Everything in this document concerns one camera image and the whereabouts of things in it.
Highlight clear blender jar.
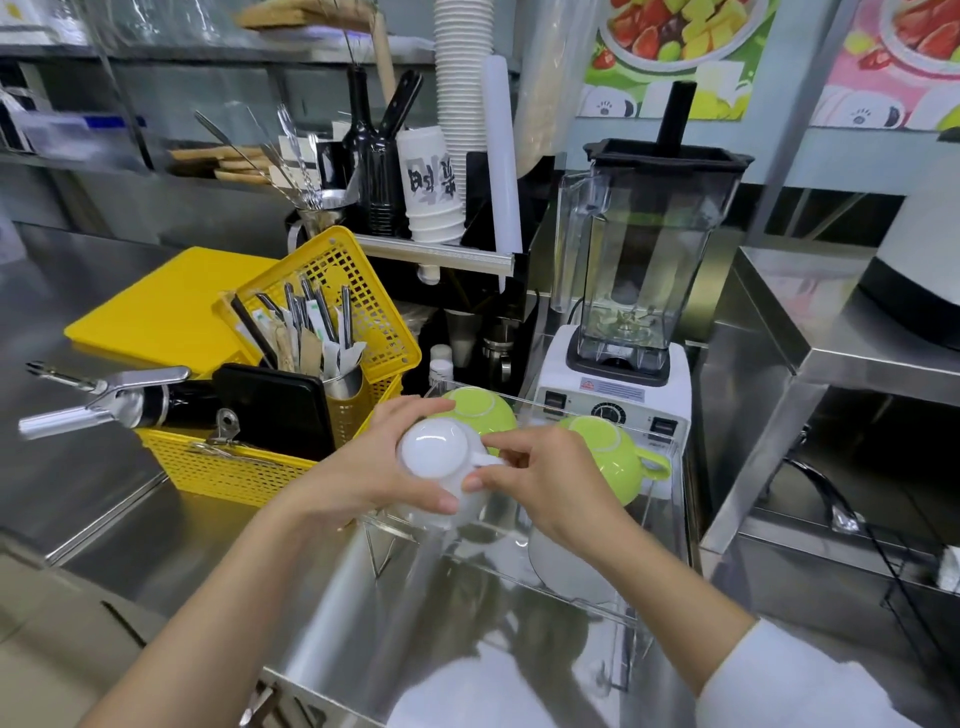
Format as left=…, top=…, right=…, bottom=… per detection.
left=552, top=161, right=744, bottom=376

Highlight stainless steel wall shelf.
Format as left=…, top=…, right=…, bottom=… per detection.
left=0, top=41, right=436, bottom=175

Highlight clear acrylic cup rack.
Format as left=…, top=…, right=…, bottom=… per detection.
left=358, top=381, right=693, bottom=695

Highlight white wrapped tube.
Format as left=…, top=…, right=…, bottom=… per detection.
left=481, top=54, right=524, bottom=258

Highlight black blender lid with tamper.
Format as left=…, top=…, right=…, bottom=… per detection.
left=583, top=79, right=756, bottom=175

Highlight tall stack of white cups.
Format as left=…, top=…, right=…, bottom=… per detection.
left=432, top=0, right=496, bottom=204

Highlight clear wrapped cup sleeve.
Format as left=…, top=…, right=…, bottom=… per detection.
left=514, top=0, right=601, bottom=180

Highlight bundle of wrapped cutlery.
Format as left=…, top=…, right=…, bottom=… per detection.
left=229, top=274, right=369, bottom=378

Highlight white blender base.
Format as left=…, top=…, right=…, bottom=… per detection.
left=531, top=324, right=693, bottom=451

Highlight steel jug with bar tools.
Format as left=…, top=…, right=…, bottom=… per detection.
left=193, top=103, right=360, bottom=252

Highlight black tongs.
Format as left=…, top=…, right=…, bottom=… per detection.
left=377, top=69, right=426, bottom=142

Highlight person's right hand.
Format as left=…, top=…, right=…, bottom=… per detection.
left=460, top=426, right=629, bottom=561

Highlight person's left forearm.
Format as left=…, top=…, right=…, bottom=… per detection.
left=78, top=480, right=354, bottom=728

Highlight stainless steel counter unit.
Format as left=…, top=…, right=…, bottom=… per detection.
left=697, top=244, right=960, bottom=601

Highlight yellow cutting board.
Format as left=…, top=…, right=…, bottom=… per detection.
left=63, top=246, right=280, bottom=376

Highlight stack of printed paper cups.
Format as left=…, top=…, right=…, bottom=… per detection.
left=395, top=124, right=468, bottom=246

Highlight person's left hand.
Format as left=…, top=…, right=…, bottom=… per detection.
left=298, top=395, right=461, bottom=528

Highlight pink fruit poster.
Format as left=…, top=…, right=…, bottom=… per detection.
left=808, top=0, right=960, bottom=133

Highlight person's right forearm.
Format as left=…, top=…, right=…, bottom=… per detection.
left=581, top=513, right=927, bottom=728

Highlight black cup organizer stand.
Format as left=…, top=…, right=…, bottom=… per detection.
left=352, top=152, right=560, bottom=391

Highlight black cable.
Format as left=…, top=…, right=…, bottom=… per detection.
left=780, top=456, right=960, bottom=676

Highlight small white bottle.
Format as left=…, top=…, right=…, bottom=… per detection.
left=428, top=343, right=456, bottom=393

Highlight yellow plastic basket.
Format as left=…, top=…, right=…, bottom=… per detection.
left=135, top=225, right=423, bottom=510

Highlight green fruit poster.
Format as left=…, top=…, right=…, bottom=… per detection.
left=576, top=0, right=783, bottom=123

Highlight green ceramic cup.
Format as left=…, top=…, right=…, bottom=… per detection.
left=558, top=415, right=673, bottom=508
left=433, top=385, right=519, bottom=457

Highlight white and black appliance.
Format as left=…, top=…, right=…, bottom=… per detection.
left=857, top=127, right=960, bottom=354

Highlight black bottle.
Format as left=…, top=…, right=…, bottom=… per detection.
left=341, top=66, right=380, bottom=235

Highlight steel utensil cup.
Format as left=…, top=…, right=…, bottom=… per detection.
left=321, top=365, right=366, bottom=402

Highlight black and silver cream whipper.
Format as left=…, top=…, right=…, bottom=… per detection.
left=18, top=360, right=226, bottom=442

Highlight stack of wooden boards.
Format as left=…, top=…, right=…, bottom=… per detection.
left=168, top=144, right=273, bottom=186

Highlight white ceramic cup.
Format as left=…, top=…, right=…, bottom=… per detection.
left=395, top=417, right=513, bottom=530

